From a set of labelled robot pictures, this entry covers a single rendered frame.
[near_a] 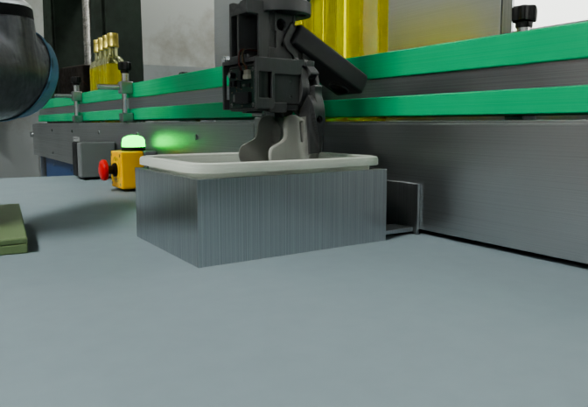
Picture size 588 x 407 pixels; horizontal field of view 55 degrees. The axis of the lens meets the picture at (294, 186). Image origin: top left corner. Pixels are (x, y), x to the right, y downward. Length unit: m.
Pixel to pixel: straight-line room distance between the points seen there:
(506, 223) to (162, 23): 3.94
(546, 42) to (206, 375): 0.43
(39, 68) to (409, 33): 0.54
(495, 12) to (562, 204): 0.36
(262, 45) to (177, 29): 3.81
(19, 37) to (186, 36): 3.69
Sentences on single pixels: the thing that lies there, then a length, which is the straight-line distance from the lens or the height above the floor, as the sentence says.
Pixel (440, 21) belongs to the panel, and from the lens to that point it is 0.90.
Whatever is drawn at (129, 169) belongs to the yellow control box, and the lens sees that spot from 1.10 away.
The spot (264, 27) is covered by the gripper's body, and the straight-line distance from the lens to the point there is 0.61.
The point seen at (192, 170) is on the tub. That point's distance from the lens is 0.51.
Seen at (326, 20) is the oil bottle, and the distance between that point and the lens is 0.87.
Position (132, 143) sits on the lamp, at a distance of 1.12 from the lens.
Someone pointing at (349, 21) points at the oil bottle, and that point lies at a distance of 0.82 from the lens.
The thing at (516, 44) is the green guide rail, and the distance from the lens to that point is 0.61.
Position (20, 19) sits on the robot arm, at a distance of 0.77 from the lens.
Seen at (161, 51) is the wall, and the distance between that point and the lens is 4.36.
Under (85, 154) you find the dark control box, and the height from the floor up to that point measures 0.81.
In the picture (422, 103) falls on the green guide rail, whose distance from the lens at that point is 0.68.
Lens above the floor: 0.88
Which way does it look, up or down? 6 degrees down
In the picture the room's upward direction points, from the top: straight up
